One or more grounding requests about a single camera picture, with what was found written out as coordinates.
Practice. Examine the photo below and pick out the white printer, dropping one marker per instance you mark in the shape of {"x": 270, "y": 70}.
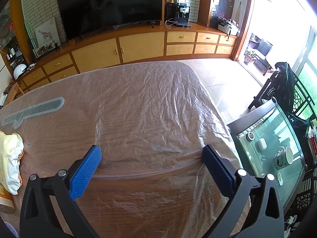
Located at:
{"x": 226, "y": 28}

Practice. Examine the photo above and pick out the black coffee machine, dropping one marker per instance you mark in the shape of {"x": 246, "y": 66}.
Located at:
{"x": 182, "y": 13}

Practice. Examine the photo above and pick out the clear plastic table cover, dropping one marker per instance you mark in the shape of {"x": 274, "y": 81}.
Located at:
{"x": 148, "y": 104}

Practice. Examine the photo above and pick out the small round tin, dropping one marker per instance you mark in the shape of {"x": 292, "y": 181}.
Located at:
{"x": 250, "y": 136}

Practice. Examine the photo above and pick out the black bag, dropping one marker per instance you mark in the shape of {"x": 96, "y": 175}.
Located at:
{"x": 299, "y": 126}

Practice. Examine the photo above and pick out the red flower picture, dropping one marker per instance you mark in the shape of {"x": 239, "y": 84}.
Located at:
{"x": 43, "y": 50}

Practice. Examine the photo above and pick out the long wooden cabinet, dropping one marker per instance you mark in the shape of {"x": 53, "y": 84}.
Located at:
{"x": 143, "y": 47}

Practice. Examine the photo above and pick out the yellow plastic bag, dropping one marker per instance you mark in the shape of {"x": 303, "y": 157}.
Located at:
{"x": 10, "y": 163}

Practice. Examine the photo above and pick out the white helmet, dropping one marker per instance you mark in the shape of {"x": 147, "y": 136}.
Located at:
{"x": 19, "y": 70}

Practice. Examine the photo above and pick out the black jacket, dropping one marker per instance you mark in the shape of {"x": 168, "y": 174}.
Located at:
{"x": 284, "y": 84}

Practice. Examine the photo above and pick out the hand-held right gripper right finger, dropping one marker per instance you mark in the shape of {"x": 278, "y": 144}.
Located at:
{"x": 218, "y": 172}

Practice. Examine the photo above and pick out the round standing fan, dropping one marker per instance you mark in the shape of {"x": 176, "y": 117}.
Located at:
{"x": 5, "y": 26}

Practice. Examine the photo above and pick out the jar with orange label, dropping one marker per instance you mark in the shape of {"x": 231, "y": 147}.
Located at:
{"x": 6, "y": 202}

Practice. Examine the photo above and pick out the white printed mug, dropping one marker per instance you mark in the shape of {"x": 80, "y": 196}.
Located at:
{"x": 287, "y": 157}

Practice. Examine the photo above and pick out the white earbud case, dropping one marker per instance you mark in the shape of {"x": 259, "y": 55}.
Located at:
{"x": 261, "y": 144}

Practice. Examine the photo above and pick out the potted plant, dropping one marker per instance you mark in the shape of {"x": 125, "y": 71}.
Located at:
{"x": 249, "y": 57}

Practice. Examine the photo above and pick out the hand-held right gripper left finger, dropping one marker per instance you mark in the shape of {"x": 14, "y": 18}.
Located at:
{"x": 85, "y": 171}

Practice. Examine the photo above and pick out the dark cushioned armchair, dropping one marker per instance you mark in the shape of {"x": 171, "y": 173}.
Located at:
{"x": 263, "y": 48}

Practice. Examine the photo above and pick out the dark wooden chair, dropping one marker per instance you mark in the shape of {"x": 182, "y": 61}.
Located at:
{"x": 257, "y": 99}

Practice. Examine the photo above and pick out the large black television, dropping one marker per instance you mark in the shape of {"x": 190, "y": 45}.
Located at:
{"x": 111, "y": 5}

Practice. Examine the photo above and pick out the deer picture canvas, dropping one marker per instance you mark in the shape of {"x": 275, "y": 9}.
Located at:
{"x": 47, "y": 33}

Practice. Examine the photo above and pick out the glass top side table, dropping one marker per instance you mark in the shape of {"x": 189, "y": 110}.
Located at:
{"x": 270, "y": 124}

